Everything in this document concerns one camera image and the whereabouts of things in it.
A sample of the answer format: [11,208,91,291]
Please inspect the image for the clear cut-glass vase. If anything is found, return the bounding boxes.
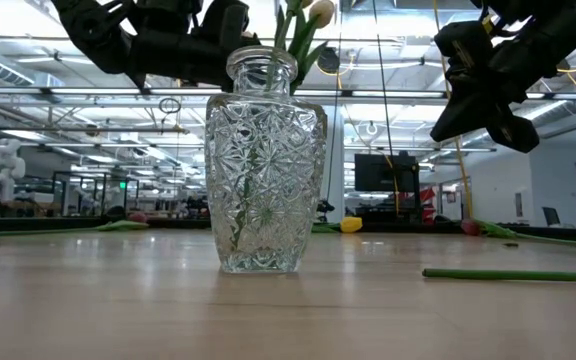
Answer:
[204,45,329,275]

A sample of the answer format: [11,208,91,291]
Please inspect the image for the thin black cable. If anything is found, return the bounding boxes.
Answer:
[370,0,399,216]

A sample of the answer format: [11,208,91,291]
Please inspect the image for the red background object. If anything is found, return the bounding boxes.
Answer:
[420,187,438,225]

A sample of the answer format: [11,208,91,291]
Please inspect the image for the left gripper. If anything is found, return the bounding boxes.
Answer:
[127,0,262,94]

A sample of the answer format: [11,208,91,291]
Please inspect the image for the black ceiling cable reel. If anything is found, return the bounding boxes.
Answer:
[317,47,342,76]

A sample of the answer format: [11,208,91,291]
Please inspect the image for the black monitor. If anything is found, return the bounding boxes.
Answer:
[353,151,422,194]

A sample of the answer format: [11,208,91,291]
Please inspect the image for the flower stems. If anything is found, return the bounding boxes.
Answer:
[228,0,294,252]

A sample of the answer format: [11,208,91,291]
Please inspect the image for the cream artificial tulip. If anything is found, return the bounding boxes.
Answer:
[287,0,338,96]

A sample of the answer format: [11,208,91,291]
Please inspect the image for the black office chair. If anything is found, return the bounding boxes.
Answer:
[541,206,563,227]

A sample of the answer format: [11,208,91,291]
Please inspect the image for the dark red artificial tulip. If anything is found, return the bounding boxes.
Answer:
[460,218,576,250]
[0,211,150,238]

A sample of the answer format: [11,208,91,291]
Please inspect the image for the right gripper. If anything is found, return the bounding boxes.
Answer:
[430,19,540,154]

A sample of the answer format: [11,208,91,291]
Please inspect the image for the yellow cable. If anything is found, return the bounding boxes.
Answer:
[431,0,474,218]

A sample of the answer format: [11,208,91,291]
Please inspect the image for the green stem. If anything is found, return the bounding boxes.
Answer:
[421,268,576,284]

